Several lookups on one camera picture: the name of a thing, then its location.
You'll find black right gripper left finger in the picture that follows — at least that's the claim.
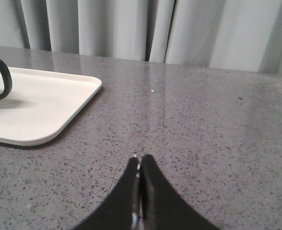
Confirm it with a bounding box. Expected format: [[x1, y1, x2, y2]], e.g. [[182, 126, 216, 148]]
[[75, 157, 140, 230]]

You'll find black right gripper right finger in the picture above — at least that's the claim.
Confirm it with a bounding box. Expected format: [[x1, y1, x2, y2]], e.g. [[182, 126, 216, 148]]
[[140, 154, 218, 230]]

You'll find white smiley mug black handle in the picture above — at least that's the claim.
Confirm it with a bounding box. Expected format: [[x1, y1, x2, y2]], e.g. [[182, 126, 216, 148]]
[[0, 59, 12, 100]]

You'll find cream rectangular plastic tray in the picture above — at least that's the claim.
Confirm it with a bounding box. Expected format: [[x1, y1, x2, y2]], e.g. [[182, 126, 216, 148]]
[[0, 67, 102, 147]]

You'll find grey pleated curtain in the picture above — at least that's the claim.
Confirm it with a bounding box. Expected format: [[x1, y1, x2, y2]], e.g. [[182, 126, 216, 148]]
[[0, 0, 282, 74]]

